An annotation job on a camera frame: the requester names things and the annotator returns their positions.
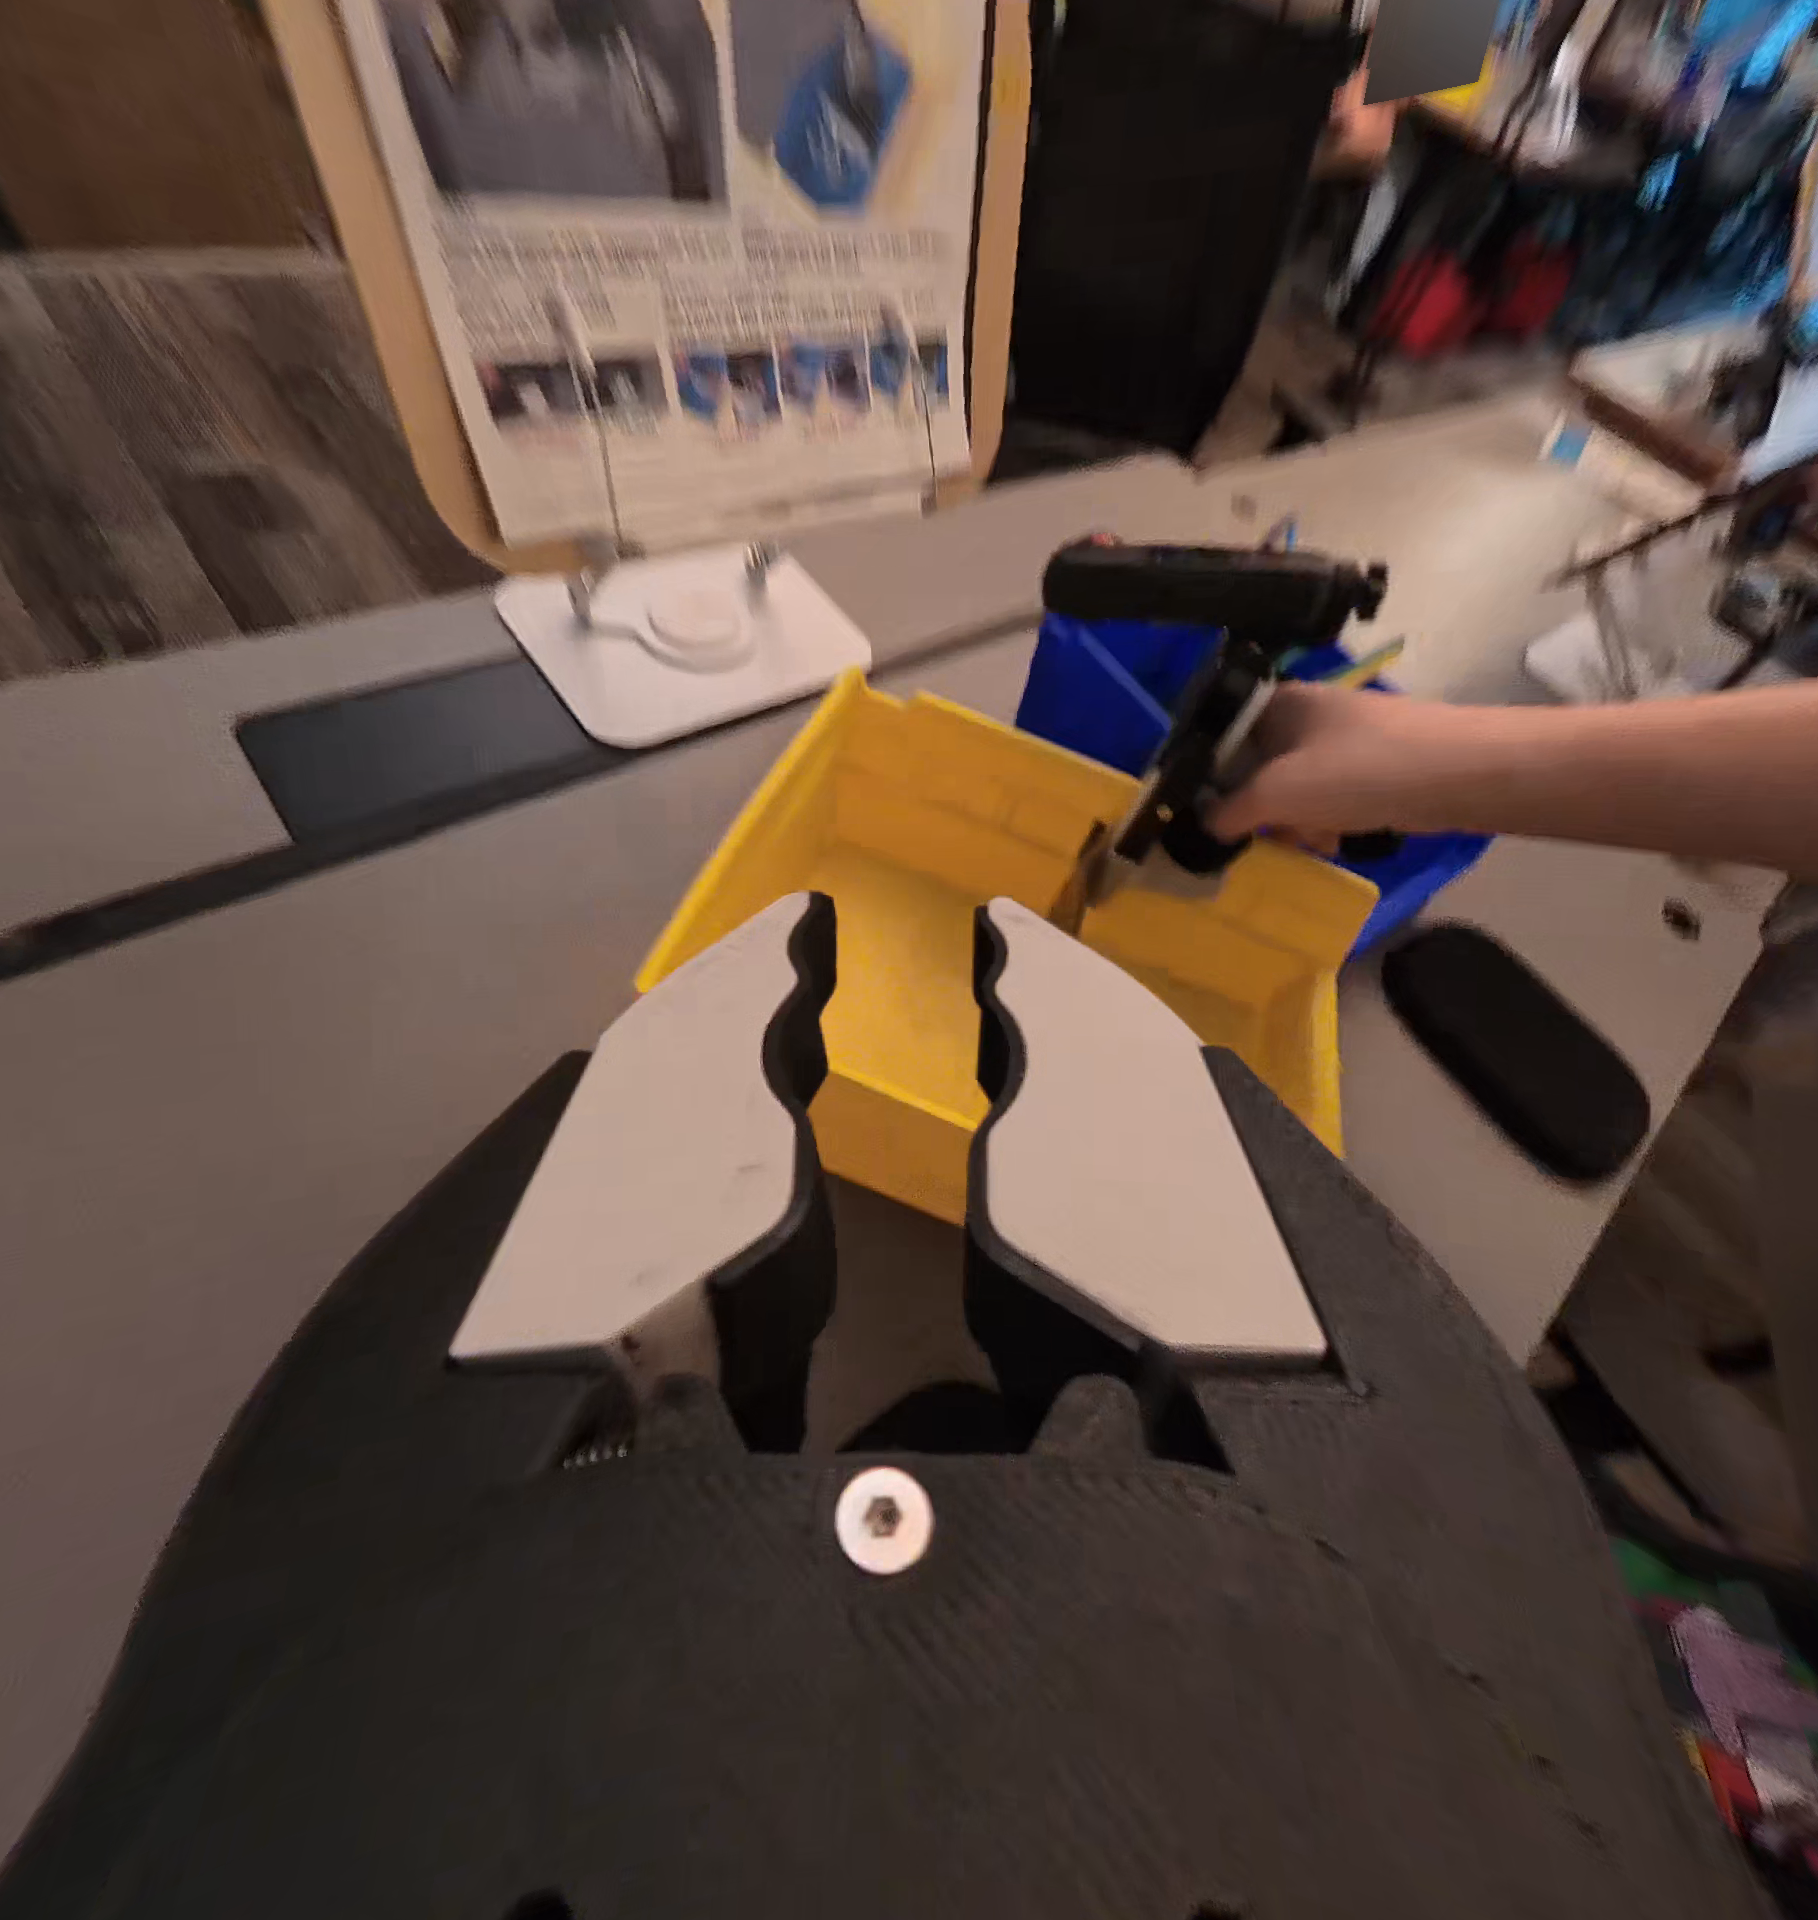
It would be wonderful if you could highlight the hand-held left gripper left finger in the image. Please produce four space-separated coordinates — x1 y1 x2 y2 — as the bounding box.
449 892 841 1451

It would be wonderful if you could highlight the black oval pad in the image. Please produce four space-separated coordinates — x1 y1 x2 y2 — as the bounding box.
1378 921 1657 1187

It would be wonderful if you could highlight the instruction poster board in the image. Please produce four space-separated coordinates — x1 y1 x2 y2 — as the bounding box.
261 0 1035 577

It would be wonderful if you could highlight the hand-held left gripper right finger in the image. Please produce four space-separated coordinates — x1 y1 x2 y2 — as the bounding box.
965 896 1329 1450

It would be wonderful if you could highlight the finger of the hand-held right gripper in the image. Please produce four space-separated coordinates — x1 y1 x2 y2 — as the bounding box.
1047 816 1230 937

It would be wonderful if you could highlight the person's right hand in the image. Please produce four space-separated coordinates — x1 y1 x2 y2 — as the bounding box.
1206 683 1453 856

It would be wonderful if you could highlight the person's right forearm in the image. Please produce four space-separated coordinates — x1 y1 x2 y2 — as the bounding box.
1435 669 1818 888

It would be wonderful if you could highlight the blue plastic bin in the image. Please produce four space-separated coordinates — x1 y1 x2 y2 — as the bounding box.
1014 603 1495 966

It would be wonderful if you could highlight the white board stand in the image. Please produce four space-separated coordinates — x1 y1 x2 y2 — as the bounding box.
492 537 875 752

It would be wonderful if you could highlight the black panel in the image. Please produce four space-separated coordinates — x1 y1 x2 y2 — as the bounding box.
1003 0 1367 459

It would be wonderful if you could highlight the colourful patterned cloth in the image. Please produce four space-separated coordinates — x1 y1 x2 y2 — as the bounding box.
1614 1546 1818 1907

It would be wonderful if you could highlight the yellow plastic bin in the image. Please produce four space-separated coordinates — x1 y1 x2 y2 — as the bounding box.
634 669 1381 1227

